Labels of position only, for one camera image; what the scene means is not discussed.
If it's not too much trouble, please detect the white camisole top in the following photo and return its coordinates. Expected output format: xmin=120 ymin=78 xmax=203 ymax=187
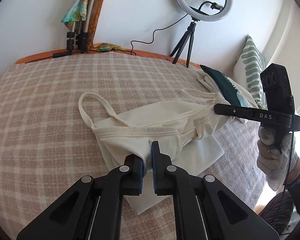
xmin=78 ymin=89 xmax=231 ymax=215

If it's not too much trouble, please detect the right hand in white glove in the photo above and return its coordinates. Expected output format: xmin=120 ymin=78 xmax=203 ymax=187
xmin=257 ymin=126 xmax=300 ymax=191

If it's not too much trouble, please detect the white folded garment with label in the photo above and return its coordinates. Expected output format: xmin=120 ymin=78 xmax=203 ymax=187
xmin=195 ymin=68 xmax=258 ymax=108

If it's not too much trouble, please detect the dark teal patterned folded garment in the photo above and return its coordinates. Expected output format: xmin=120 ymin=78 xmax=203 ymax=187
xmin=200 ymin=65 xmax=250 ymax=107

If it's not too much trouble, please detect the green striped white pillow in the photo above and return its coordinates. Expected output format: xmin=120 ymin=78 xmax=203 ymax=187
xmin=233 ymin=35 xmax=267 ymax=109

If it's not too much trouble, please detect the pink checked bed cover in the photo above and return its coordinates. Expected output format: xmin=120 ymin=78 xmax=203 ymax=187
xmin=0 ymin=53 xmax=265 ymax=239

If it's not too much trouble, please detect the black mini tripod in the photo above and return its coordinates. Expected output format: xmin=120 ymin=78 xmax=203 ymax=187
xmin=170 ymin=18 xmax=198 ymax=68

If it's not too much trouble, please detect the folded silver tripod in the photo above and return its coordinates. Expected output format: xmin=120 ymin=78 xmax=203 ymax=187
xmin=66 ymin=0 xmax=94 ymax=55

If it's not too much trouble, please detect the colourful floral scarf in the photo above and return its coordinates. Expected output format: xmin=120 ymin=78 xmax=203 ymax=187
xmin=61 ymin=0 xmax=88 ymax=29

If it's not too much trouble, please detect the black camera box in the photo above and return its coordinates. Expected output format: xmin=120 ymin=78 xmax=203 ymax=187
xmin=260 ymin=63 xmax=295 ymax=114

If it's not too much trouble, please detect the black ring light cable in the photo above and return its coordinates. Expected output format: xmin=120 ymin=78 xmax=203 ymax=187
xmin=129 ymin=13 xmax=190 ymax=55

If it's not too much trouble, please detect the white ring light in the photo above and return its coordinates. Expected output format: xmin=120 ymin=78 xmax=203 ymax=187
xmin=175 ymin=0 xmax=233 ymax=22

